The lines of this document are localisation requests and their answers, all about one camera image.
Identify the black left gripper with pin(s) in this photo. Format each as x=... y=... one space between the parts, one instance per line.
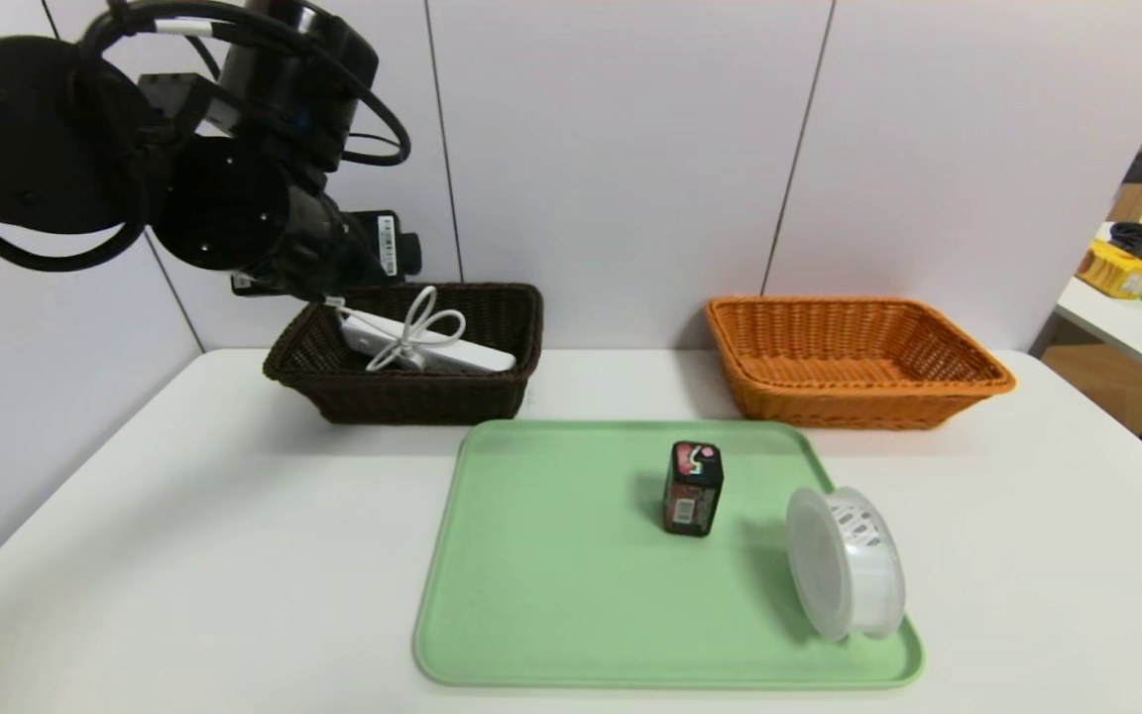
x=386 y=245

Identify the clear lidded plastic container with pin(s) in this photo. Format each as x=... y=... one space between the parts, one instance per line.
x=844 y=565

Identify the orange and black left arm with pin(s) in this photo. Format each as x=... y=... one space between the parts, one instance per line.
x=26 y=139

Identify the dark brown wicker basket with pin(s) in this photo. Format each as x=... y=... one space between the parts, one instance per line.
x=402 y=402

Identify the orange wicker basket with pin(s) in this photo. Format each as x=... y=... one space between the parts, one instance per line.
x=829 y=407

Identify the black drink carton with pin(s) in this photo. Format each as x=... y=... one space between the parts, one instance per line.
x=692 y=496

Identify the light green plastic tray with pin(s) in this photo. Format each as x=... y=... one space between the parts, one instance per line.
x=581 y=595

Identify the yellow box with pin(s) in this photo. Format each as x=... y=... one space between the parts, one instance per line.
x=1111 y=273

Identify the white side table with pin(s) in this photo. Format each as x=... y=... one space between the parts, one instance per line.
x=1141 y=342

